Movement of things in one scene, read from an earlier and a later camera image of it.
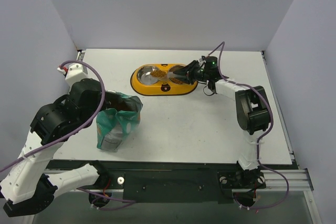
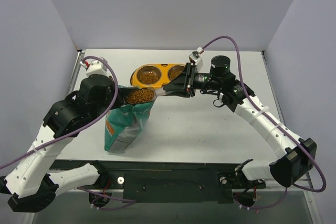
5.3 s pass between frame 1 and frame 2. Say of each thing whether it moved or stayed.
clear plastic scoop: moved
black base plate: stayed
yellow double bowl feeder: stayed
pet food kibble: moved
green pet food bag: moved
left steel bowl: stayed
